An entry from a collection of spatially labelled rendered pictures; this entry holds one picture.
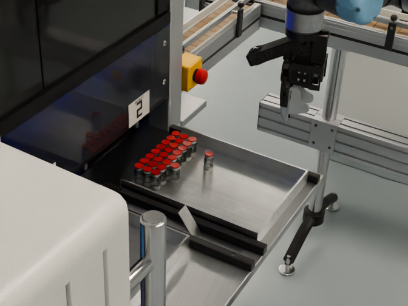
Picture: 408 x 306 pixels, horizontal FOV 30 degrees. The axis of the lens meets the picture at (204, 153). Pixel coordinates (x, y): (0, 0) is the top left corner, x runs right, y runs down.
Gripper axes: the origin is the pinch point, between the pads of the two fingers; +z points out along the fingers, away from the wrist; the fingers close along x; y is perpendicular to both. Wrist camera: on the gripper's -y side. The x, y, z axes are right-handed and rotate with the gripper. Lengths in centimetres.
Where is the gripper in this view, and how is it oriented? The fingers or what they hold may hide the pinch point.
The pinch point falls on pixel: (284, 113)
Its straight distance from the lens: 162.8
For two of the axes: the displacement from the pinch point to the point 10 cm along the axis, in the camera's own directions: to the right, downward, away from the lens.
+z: -0.3, 8.4, 5.5
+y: 9.5, 1.9, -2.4
